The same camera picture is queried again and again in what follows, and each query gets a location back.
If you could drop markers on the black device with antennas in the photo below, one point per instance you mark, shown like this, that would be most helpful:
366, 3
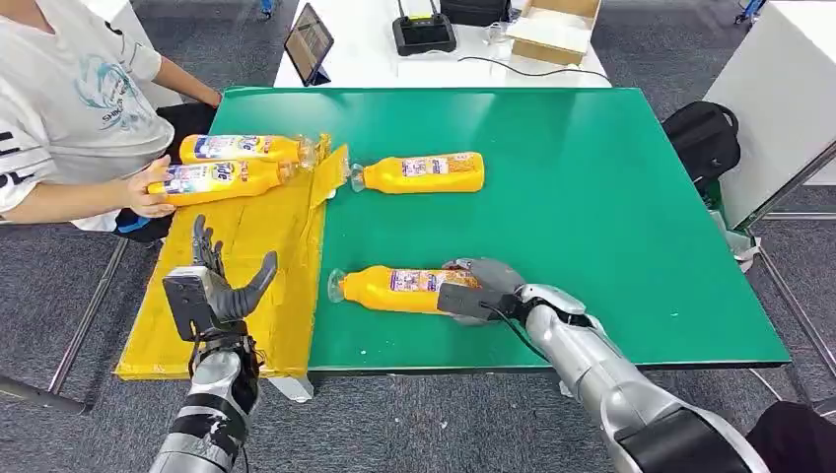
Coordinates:
423, 33

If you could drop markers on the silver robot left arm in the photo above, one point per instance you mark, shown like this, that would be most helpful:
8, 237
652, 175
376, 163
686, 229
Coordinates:
209, 405

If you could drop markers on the person's right hand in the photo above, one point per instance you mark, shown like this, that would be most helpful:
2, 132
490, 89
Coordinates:
140, 196

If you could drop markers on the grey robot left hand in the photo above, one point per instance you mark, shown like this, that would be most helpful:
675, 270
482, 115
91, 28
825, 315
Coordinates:
228, 297

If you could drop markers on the orange drink bottle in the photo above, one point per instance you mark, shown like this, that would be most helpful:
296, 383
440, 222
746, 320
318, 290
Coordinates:
424, 173
222, 183
385, 294
228, 149

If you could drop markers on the black case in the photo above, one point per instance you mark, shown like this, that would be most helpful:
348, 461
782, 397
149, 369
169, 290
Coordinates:
473, 10

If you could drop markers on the white table foot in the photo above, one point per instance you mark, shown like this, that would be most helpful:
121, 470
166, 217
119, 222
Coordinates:
294, 390
565, 390

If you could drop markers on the black tablet on stand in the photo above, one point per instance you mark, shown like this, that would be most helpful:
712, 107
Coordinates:
308, 42

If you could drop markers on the small blue object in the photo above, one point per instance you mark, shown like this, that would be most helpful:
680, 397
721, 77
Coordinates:
748, 10
266, 6

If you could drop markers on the open cardboard box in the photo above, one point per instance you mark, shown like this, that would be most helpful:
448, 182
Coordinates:
552, 33

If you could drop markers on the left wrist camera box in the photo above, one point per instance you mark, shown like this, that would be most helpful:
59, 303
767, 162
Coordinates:
186, 303

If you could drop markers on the green table mat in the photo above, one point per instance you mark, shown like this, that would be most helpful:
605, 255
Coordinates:
588, 196

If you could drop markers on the metal table frame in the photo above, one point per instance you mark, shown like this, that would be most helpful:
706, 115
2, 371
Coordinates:
793, 307
91, 307

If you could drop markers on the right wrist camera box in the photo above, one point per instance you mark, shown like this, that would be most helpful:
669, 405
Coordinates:
467, 300

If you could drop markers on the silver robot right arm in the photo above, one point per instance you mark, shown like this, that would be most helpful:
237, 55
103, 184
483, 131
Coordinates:
588, 365

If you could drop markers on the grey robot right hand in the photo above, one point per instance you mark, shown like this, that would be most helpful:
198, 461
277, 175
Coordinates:
496, 274

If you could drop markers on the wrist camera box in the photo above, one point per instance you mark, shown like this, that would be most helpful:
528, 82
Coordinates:
186, 303
467, 300

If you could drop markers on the black backpack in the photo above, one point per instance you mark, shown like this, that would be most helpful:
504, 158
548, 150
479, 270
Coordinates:
702, 140

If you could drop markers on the clear plastic container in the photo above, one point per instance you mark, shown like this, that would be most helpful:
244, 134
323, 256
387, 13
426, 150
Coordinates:
498, 34

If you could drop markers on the white table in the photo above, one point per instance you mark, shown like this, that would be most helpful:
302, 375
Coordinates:
366, 46

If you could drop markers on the robot's black leg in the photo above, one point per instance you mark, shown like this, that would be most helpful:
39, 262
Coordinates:
797, 440

